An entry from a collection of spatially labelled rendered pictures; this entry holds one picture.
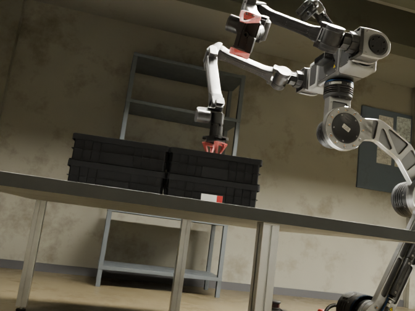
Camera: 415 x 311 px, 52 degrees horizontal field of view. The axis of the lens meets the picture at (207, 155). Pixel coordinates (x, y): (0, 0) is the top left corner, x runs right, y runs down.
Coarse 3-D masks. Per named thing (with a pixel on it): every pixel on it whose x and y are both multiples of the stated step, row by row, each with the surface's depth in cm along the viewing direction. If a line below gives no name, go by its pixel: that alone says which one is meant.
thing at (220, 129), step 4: (212, 124) 186; (216, 124) 184; (212, 128) 184; (216, 128) 184; (220, 128) 184; (212, 132) 184; (216, 132) 183; (220, 132) 184; (204, 136) 186; (208, 136) 184; (216, 136) 182; (220, 136) 181; (224, 136) 183; (224, 140) 185
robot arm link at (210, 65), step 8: (216, 48) 213; (208, 56) 211; (216, 56) 211; (208, 64) 208; (216, 64) 209; (208, 72) 205; (216, 72) 205; (208, 80) 202; (216, 80) 201; (208, 88) 200; (216, 88) 197; (216, 96) 192; (224, 104) 190
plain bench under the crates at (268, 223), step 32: (32, 192) 140; (64, 192) 122; (96, 192) 124; (128, 192) 127; (32, 224) 257; (224, 224) 281; (256, 224) 178; (288, 224) 138; (320, 224) 140; (352, 224) 143; (32, 256) 254; (256, 256) 142; (256, 288) 137
